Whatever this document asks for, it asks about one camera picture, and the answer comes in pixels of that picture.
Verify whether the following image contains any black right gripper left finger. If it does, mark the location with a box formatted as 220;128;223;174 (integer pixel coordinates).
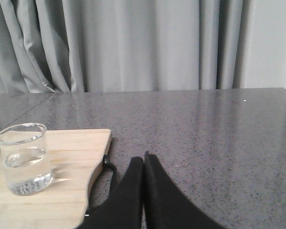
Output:
78;157;143;229

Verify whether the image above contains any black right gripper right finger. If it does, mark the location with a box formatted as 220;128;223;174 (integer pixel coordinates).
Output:
144;152;223;229

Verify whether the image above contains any clear glass beaker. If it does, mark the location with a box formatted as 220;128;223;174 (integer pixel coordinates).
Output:
0;123;54;196

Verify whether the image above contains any light wooden cutting board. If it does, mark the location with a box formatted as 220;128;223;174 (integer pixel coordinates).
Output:
0;129;111;229

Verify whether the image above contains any grey curtain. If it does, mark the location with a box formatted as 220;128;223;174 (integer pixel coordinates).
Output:
0;0;286;94

